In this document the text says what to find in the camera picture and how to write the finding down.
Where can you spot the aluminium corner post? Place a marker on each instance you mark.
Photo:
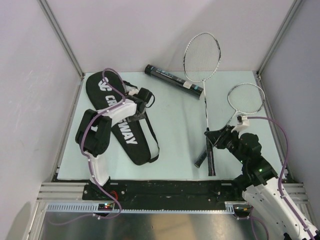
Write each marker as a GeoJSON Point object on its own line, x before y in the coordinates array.
{"type": "Point", "coordinates": [53, 22]}
{"type": "Point", "coordinates": [284, 27]}

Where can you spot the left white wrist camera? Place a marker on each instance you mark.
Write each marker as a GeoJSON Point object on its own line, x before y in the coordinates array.
{"type": "Point", "coordinates": [133, 91]}

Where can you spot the left aluminium corner post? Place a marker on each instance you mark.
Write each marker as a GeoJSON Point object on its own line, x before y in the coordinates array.
{"type": "Point", "coordinates": [53, 22]}

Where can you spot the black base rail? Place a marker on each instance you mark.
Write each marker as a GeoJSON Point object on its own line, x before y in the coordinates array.
{"type": "Point", "coordinates": [167, 194]}

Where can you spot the right aluminium corner post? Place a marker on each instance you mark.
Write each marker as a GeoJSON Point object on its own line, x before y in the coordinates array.
{"type": "Point", "coordinates": [284, 27]}

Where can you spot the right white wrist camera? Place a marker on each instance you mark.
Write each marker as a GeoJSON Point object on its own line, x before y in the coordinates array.
{"type": "Point", "coordinates": [242, 123]}

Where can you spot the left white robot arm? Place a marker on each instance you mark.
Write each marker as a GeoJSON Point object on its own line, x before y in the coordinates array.
{"type": "Point", "coordinates": [120, 117]}

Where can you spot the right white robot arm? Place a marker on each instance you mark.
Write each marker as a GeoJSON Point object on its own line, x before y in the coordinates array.
{"type": "Point", "coordinates": [260, 185]}

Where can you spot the black racket bag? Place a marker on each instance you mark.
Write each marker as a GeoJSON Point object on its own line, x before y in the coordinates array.
{"type": "Point", "coordinates": [105, 89]}

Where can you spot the black shuttlecock tube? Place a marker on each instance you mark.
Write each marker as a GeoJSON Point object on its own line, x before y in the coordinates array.
{"type": "Point", "coordinates": [174, 80]}

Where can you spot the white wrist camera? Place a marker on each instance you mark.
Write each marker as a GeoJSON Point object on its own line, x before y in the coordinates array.
{"type": "Point", "coordinates": [133, 91]}
{"type": "Point", "coordinates": [242, 123]}

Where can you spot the white slotted cable duct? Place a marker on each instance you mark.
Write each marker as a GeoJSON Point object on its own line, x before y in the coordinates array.
{"type": "Point", "coordinates": [72, 207]}

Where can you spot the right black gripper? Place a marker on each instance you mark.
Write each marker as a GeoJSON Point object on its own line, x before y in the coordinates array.
{"type": "Point", "coordinates": [218, 137]}

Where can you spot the white badminton racket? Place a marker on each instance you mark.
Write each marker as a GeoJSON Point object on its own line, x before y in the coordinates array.
{"type": "Point", "coordinates": [245, 99]}
{"type": "Point", "coordinates": [201, 60]}

